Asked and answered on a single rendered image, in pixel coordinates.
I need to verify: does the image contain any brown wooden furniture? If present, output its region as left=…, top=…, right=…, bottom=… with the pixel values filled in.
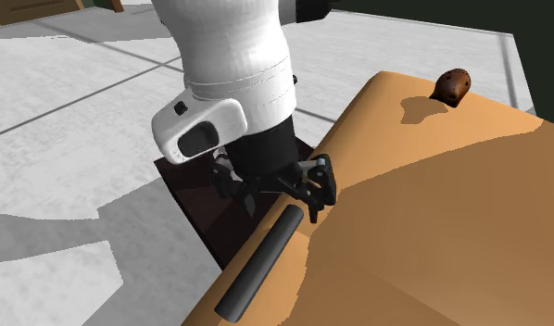
left=0, top=0, right=86, bottom=28

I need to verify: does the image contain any orange-brown padded furniture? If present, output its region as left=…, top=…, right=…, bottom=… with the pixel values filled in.
left=181, top=70, right=554, bottom=326

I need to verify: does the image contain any dark robot stand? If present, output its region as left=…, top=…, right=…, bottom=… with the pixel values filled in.
left=153, top=138, right=317, bottom=271

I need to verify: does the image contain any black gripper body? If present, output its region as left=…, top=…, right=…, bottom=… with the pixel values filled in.
left=223, top=115, right=302, bottom=182

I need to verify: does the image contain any dark grey cylinder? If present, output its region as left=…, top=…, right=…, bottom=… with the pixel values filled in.
left=213, top=204, right=306, bottom=324

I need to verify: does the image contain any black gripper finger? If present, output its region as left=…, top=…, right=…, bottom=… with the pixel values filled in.
left=210, top=154, right=258, bottom=219
left=275, top=153, right=339, bottom=225

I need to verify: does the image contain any brown potato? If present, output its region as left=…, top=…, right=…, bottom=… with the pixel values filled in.
left=429, top=68, right=472, bottom=108

